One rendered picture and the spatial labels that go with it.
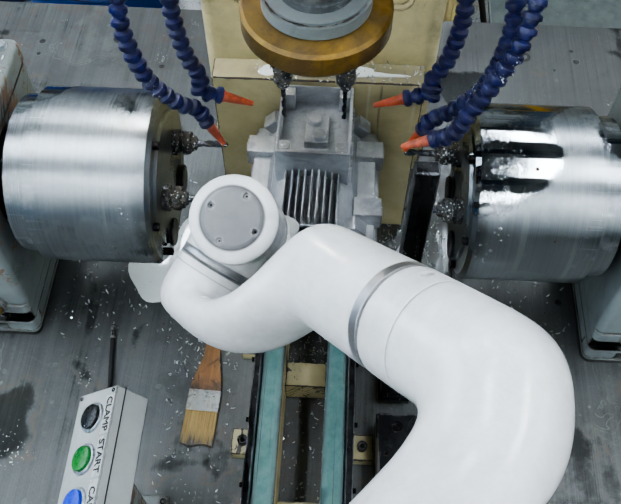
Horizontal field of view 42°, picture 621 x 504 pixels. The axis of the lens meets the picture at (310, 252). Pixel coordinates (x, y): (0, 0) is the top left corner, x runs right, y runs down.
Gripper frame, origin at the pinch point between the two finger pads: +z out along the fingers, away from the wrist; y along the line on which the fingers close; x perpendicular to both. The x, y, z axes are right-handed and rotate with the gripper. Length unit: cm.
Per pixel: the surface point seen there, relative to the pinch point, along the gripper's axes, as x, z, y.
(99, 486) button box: -28.8, -16.2, -15.1
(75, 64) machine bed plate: 37, 54, -44
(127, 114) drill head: 15.7, 0.2, -18.7
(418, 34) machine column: 32.4, 14.0, 20.5
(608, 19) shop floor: 93, 179, 102
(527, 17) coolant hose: 23.3, -21.4, 28.5
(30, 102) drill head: 17.5, 3.3, -33.0
